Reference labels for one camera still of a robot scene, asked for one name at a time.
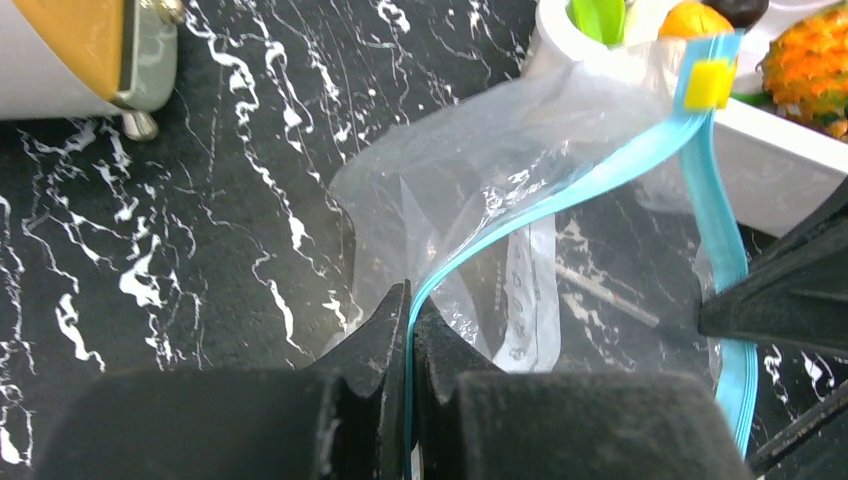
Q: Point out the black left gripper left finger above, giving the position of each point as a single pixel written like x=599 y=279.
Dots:
x=338 y=418

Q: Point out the cream cylindrical container orange lid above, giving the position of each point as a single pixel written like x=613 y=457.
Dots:
x=70 y=59

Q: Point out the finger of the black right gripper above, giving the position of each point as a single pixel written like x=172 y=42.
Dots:
x=796 y=292
x=812 y=447

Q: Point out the clear blue zip top bag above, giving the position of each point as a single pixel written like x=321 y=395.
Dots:
x=572 y=220

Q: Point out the white plastic bin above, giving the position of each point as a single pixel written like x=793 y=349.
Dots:
x=776 y=172

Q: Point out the toy orange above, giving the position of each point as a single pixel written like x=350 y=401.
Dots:
x=691 y=19

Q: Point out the orange toy pineapple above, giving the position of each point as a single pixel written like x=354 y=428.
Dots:
x=805 y=71

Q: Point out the dark brown toy fruit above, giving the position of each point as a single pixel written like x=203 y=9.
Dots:
x=741 y=14

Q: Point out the green toy leaf vegetable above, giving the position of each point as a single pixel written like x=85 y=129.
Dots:
x=600 y=20

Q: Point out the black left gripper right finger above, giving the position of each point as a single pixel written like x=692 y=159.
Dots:
x=475 y=421

